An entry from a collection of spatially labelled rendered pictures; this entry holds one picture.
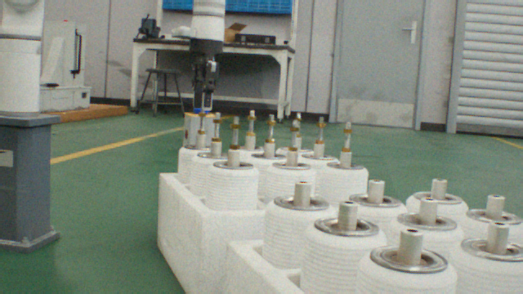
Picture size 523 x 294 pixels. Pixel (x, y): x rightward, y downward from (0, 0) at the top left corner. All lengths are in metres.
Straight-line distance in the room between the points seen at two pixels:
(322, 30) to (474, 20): 1.64
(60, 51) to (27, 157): 3.43
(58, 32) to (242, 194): 3.89
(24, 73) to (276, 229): 0.76
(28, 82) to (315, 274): 0.86
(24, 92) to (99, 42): 5.48
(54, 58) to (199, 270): 3.82
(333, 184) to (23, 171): 0.67
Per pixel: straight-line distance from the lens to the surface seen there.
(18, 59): 1.27
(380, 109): 6.01
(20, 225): 1.29
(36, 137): 1.27
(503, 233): 0.60
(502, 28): 6.19
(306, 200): 0.72
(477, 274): 0.58
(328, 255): 0.59
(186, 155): 1.19
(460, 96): 6.07
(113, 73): 6.63
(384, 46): 6.03
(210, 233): 0.94
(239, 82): 6.14
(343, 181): 1.06
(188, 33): 1.17
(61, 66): 4.68
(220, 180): 0.96
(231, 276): 0.77
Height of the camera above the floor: 0.41
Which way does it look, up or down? 7 degrees down
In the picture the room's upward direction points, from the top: 4 degrees clockwise
